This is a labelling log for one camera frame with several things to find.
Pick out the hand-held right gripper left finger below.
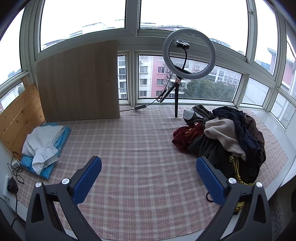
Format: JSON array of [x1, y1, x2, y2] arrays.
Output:
[[25, 156, 102, 241]]

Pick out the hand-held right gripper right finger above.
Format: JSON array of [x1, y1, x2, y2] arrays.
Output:
[[196, 156, 272, 241]]

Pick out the navy blue pants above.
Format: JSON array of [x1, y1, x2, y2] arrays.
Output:
[[212, 107, 262, 156]]

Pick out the black yellow striped garment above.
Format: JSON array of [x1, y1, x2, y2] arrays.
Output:
[[228, 155, 255, 215]]

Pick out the beige knit sweater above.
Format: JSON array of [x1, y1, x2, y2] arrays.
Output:
[[204, 117, 247, 160]]

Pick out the blue folded blanket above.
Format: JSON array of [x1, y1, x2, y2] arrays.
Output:
[[20, 122, 71, 180]]

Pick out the dark red garment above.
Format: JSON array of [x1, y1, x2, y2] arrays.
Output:
[[172, 126, 205, 153]]

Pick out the pink plaid blanket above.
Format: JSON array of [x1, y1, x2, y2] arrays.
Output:
[[14, 104, 289, 239]]

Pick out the white folded cloth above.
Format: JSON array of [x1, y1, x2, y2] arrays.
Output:
[[22, 125, 65, 175]]

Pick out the brown garment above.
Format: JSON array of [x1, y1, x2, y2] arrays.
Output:
[[245, 113, 266, 163]]

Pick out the black charger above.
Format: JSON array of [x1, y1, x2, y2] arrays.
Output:
[[7, 177, 19, 193]]

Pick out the white power strip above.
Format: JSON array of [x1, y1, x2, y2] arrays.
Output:
[[2, 175, 12, 200]]

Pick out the pine wood panel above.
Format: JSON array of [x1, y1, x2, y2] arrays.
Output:
[[0, 76, 45, 154]]

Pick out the light wooden board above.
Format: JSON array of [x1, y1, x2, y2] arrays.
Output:
[[36, 39, 121, 123]]

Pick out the black gooseneck phone holder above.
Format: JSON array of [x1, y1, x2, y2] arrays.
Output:
[[174, 40, 190, 70]]

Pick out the black ring light cable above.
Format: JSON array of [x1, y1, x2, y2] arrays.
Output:
[[120, 70, 176, 112]]

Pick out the white ring light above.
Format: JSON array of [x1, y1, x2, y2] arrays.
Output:
[[162, 30, 217, 80]]

